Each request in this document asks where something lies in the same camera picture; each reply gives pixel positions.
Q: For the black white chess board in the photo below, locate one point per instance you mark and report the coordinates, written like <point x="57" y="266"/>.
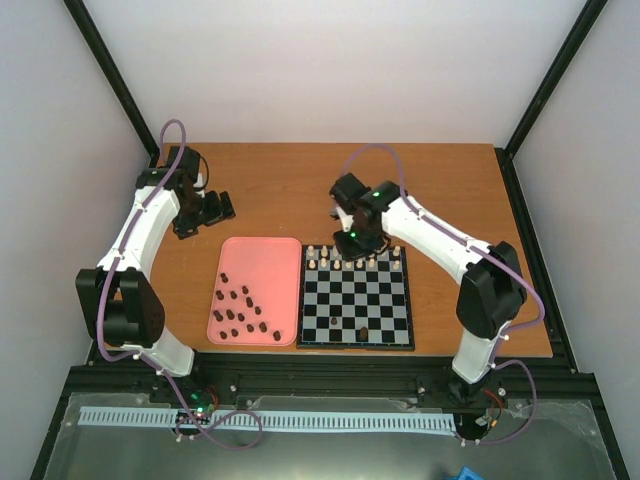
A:
<point x="376" y="298"/>

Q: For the blue plastic object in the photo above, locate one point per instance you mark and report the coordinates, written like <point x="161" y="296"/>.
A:
<point x="466" y="474"/>

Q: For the light blue cable duct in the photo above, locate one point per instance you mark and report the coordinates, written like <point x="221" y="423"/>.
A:
<point x="272" y="421"/>

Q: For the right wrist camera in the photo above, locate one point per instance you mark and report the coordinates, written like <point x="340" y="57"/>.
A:
<point x="346" y="192"/>

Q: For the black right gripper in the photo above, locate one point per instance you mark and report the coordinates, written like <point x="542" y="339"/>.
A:
<point x="348" y="253"/>

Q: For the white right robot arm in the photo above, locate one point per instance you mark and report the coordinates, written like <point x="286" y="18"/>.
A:
<point x="489" y="276"/>

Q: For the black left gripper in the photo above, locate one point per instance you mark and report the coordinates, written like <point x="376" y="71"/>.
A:
<point x="182" y="225"/>

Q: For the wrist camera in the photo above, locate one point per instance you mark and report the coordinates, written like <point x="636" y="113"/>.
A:
<point x="346" y="192"/>
<point x="192" y="162"/>

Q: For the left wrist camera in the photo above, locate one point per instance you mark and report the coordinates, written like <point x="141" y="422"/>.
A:
<point x="192" y="162"/>

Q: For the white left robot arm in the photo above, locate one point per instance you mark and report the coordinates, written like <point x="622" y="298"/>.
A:
<point x="123" y="313"/>

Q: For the black aluminium frame rail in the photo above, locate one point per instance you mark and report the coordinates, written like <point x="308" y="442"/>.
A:
<point x="237" y="378"/>

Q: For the pink plastic tray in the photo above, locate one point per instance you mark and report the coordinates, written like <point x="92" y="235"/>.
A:
<point x="271" y="269"/>

